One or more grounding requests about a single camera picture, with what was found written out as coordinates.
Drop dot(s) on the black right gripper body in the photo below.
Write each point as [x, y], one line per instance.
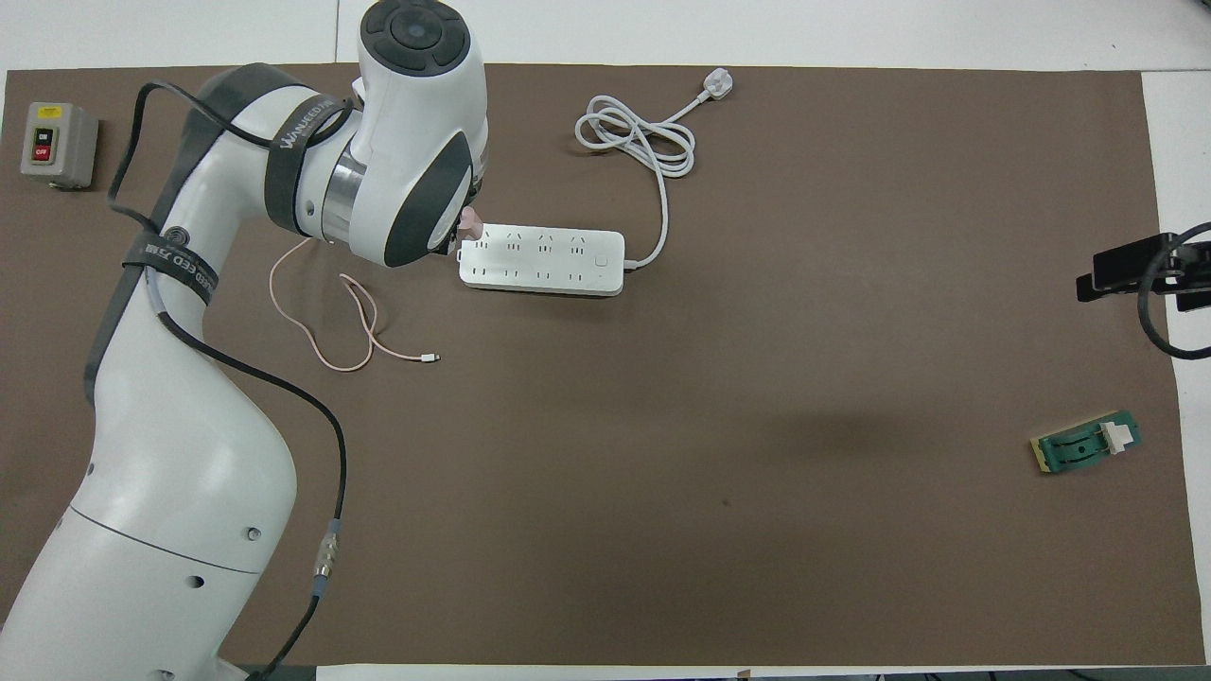
[1197, 265]

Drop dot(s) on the pink charger adapter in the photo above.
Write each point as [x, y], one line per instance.
[470, 227]

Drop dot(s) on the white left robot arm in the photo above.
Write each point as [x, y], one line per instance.
[189, 454]

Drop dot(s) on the white three-pin plug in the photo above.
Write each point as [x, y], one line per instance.
[717, 85]

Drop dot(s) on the white power strip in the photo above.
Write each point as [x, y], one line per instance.
[549, 260]

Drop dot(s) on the brown table mat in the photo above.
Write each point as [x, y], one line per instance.
[662, 473]

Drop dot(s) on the green knife switch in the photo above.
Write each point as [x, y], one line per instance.
[1083, 445]

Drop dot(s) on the grey on-off switch box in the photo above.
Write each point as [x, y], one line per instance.
[61, 147]

